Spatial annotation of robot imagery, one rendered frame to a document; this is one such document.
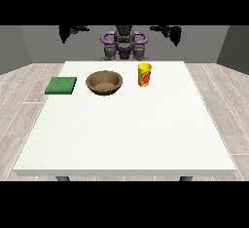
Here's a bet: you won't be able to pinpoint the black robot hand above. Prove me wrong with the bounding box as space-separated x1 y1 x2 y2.
149 25 183 48
57 25 90 45

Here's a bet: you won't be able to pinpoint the yellow cup with melon print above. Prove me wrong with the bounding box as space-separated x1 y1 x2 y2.
137 61 153 89

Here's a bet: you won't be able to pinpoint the green square pad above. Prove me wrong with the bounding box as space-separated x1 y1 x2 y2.
44 76 78 95

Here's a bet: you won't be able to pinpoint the brown wooden bowl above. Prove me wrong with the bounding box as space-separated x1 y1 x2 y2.
85 70 125 96

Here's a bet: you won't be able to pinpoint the grey robot trunk purple rings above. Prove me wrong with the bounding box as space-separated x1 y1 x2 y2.
99 25 150 62

